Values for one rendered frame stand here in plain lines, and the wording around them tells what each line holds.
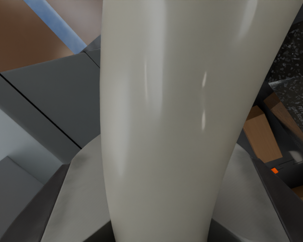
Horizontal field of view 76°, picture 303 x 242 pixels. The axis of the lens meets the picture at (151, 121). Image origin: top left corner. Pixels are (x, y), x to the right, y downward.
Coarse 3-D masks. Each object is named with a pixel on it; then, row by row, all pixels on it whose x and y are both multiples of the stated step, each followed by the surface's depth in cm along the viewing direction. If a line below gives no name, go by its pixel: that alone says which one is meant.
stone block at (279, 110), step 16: (288, 32) 44; (288, 48) 43; (272, 64) 46; (288, 64) 43; (272, 80) 46; (288, 80) 43; (272, 96) 54; (288, 96) 46; (272, 112) 79; (288, 112) 49; (288, 128) 68
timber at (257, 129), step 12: (252, 108) 109; (252, 120) 101; (264, 120) 100; (252, 132) 104; (264, 132) 103; (252, 144) 107; (264, 144) 106; (276, 144) 105; (264, 156) 109; (276, 156) 108
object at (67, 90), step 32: (64, 64) 56; (96, 64) 71; (0, 96) 35; (32, 96) 40; (64, 96) 48; (96, 96) 59; (0, 128) 35; (32, 128) 36; (64, 128) 42; (96, 128) 50; (32, 160) 37; (64, 160) 37
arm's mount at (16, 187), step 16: (0, 160) 36; (0, 176) 35; (16, 176) 37; (32, 176) 39; (0, 192) 34; (16, 192) 35; (32, 192) 37; (0, 208) 32; (16, 208) 34; (0, 224) 31
